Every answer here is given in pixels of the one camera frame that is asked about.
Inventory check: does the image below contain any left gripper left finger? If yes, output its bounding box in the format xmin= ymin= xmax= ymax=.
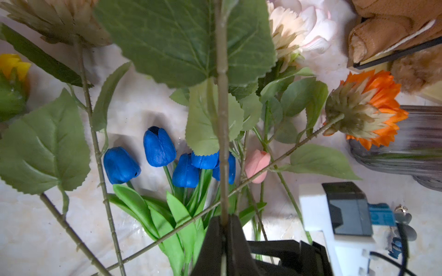
xmin=191 ymin=216 xmax=226 ymax=276

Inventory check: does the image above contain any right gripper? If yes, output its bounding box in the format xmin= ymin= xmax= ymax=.
xmin=248 ymin=240 xmax=333 ymax=276

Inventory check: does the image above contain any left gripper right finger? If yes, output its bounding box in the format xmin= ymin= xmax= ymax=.
xmin=226 ymin=215 xmax=260 ymax=276

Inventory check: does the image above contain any blue tulip bunch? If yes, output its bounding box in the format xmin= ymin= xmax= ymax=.
xmin=103 ymin=126 xmax=221 ymax=276

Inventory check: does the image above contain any pink tulip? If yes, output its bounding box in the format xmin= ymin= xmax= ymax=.
xmin=243 ymin=149 xmax=272 ymax=242

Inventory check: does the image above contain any dark ribbed glass vase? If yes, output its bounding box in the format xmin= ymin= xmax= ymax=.
xmin=348 ymin=105 xmax=442 ymax=192

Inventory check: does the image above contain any wooden two-tier shelf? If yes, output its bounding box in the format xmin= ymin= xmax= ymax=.
xmin=349 ymin=31 xmax=442 ymax=95

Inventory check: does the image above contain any brown plush teddy bear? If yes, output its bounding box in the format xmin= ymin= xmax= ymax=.
xmin=346 ymin=0 xmax=442 ymax=94

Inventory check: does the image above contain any small grey figurine keychain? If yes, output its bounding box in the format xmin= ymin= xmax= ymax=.
xmin=388 ymin=205 xmax=418 ymax=259

